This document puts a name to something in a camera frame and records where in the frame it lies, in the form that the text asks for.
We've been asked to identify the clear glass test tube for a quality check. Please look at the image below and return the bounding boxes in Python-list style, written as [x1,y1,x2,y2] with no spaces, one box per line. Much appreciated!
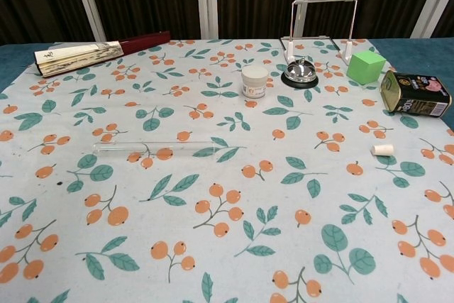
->
[92,141,218,158]

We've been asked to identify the floral printed tablecloth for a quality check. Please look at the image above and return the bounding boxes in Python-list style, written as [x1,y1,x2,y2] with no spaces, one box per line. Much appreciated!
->
[0,38,454,303]

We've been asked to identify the small white jar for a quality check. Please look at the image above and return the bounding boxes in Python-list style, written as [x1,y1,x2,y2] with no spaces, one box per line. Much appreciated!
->
[241,65,270,99]

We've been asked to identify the silver call bell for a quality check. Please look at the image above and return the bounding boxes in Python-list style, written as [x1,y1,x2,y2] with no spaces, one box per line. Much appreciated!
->
[280,57,319,89]

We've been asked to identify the green cube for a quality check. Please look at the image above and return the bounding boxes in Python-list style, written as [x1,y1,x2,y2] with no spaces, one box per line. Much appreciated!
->
[346,50,387,85]

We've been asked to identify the folding paper fan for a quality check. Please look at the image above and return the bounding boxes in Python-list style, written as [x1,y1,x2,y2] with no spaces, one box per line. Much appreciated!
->
[33,31,172,79]

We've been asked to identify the black tin can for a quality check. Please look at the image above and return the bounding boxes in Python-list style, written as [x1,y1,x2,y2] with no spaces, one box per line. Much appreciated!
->
[380,70,453,119]

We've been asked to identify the metal rod frame stand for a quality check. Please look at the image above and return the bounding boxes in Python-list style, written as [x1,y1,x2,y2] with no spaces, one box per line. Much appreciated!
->
[279,0,359,66]

